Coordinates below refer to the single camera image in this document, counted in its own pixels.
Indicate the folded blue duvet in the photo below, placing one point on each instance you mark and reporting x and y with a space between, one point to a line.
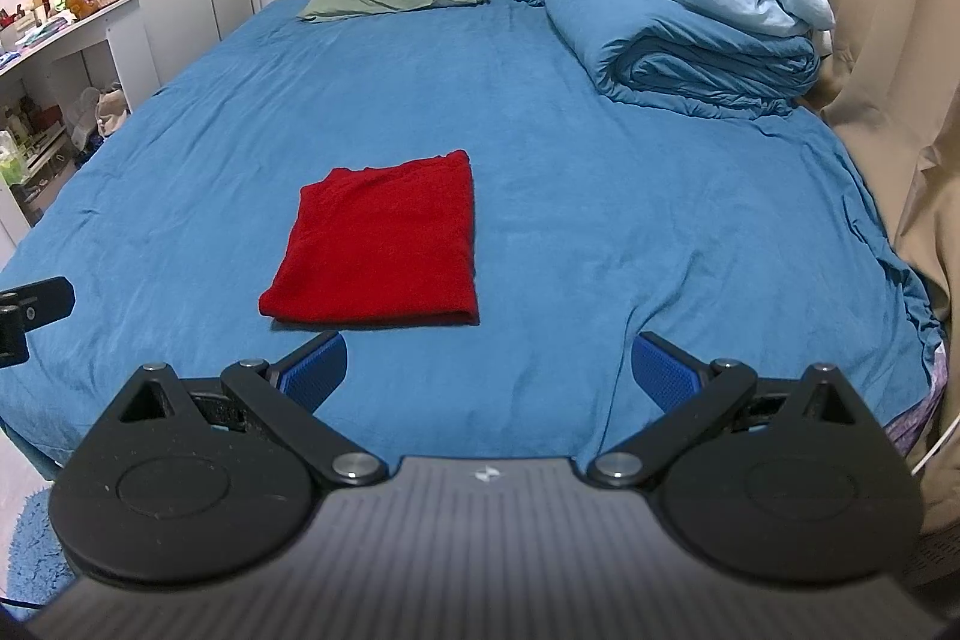
675 55

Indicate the blue fluffy rug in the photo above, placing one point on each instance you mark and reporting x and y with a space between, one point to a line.
37 550

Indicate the dark mesh object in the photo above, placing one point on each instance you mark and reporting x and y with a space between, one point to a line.
937 554

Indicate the orange plush toy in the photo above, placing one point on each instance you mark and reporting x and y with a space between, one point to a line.
81 3

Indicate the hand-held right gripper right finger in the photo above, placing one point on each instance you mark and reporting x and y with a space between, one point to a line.
664 371

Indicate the white tote bag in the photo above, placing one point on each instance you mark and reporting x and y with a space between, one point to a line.
112 111

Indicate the red knit sweater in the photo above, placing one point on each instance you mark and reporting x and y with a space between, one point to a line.
382 242

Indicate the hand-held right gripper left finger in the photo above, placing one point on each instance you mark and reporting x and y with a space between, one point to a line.
311 370

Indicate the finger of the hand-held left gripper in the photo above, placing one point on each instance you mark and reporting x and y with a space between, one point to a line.
49 301

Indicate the purple patterned mattress side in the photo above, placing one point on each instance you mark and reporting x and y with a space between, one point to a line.
915 407

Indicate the bed with blue sheet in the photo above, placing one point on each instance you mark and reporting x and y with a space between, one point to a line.
637 220

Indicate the white desk with shelves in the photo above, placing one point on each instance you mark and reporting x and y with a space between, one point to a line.
90 29

